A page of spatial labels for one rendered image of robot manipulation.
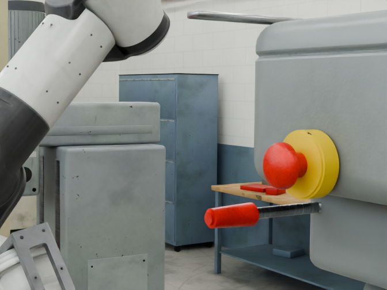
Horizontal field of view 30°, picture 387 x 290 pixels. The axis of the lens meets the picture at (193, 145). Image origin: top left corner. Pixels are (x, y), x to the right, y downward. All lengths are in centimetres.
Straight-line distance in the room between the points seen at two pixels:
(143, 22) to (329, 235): 36
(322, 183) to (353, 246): 16
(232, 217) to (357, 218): 13
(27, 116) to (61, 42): 10
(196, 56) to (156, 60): 97
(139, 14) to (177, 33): 834
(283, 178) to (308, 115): 7
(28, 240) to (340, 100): 30
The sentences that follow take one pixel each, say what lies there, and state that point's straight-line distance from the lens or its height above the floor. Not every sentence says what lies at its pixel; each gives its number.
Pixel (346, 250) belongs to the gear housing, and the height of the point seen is 166.
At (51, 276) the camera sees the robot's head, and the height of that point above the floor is 165.
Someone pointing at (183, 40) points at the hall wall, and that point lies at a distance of 913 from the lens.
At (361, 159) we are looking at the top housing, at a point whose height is 177.
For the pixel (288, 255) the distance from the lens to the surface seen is 703.
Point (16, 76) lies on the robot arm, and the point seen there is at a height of 184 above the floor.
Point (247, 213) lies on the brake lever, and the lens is 71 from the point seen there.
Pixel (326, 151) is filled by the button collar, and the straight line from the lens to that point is 61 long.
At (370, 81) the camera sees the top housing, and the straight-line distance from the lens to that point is 59.
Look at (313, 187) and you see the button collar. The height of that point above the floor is 174.
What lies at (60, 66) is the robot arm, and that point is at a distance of 89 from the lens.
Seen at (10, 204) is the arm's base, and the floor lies 168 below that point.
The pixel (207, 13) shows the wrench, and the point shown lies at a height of 189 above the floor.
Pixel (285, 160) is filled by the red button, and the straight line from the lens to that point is 60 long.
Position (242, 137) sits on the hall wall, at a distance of 810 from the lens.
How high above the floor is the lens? 182
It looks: 4 degrees down
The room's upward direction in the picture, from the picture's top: 1 degrees clockwise
